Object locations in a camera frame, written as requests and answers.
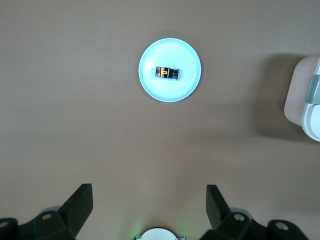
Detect white lidded container grey clips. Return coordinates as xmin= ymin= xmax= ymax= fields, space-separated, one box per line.
xmin=283 ymin=53 xmax=320 ymax=143

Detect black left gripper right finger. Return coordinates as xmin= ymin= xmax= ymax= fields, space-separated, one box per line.
xmin=199 ymin=184 xmax=311 ymax=240

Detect light blue round plate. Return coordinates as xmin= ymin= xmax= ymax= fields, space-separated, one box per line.
xmin=138 ymin=37 xmax=202 ymax=103

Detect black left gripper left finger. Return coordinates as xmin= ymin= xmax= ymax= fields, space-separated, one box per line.
xmin=0 ymin=183 xmax=94 ymax=240

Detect orange push-button switch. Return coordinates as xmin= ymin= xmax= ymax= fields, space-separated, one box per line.
xmin=152 ymin=65 xmax=181 ymax=82

